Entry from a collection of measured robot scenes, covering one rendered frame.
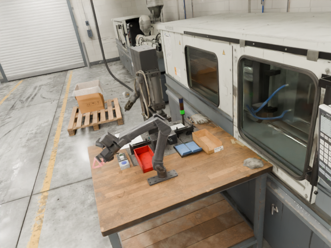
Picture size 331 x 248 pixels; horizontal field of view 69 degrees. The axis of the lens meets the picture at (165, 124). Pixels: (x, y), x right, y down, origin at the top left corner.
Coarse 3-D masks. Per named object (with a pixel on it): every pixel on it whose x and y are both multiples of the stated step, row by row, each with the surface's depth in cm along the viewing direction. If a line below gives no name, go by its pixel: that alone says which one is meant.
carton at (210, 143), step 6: (192, 132) 194; (198, 132) 196; (204, 132) 198; (198, 138) 185; (204, 138) 196; (210, 138) 192; (216, 138) 182; (198, 144) 189; (204, 144) 177; (210, 144) 187; (216, 144) 185; (204, 150) 180; (210, 150) 175; (216, 150) 177
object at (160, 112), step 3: (150, 108) 199; (150, 111) 194; (153, 111) 192; (156, 111) 191; (159, 111) 183; (162, 111) 187; (159, 114) 183; (162, 114) 182; (165, 114) 181; (165, 117) 182; (168, 117) 185; (168, 120) 185
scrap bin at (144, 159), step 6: (138, 150) 186; (144, 150) 188; (150, 150) 182; (138, 156) 185; (144, 156) 184; (150, 156) 183; (138, 162) 176; (144, 162) 177; (150, 162) 176; (144, 168) 170; (150, 168) 166
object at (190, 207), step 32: (128, 160) 183; (192, 160) 172; (224, 160) 167; (96, 192) 155; (128, 192) 151; (160, 192) 147; (192, 192) 144; (256, 192) 170; (128, 224) 131; (160, 224) 210; (192, 224) 205; (224, 224) 201; (256, 224) 182
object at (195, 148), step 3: (186, 144) 188; (189, 144) 187; (192, 144) 187; (195, 144) 186; (189, 147) 184; (192, 147) 183; (195, 147) 183; (198, 147) 182; (192, 150) 180; (195, 150) 176; (198, 150) 178
